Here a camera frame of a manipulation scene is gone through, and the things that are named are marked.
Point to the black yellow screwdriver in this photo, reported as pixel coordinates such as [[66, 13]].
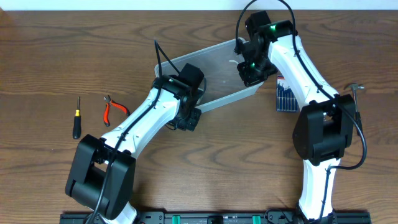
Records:
[[76, 133]]

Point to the clear plastic storage container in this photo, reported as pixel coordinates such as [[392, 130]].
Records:
[[223, 83]]

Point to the red-handled small pliers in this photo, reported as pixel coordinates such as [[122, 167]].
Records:
[[108, 105]]

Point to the blue precision screwdriver set case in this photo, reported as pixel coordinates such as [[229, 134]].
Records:
[[285, 99]]

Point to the small black-handled claw hammer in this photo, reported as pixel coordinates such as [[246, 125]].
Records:
[[354, 87]]

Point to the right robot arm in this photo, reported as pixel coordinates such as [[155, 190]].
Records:
[[325, 125]]

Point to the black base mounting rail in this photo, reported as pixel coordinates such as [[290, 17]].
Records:
[[268, 217]]

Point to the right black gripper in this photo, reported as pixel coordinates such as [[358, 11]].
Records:
[[252, 76]]

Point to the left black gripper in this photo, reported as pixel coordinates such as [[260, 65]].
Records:
[[189, 119]]

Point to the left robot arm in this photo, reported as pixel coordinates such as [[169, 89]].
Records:
[[102, 172]]

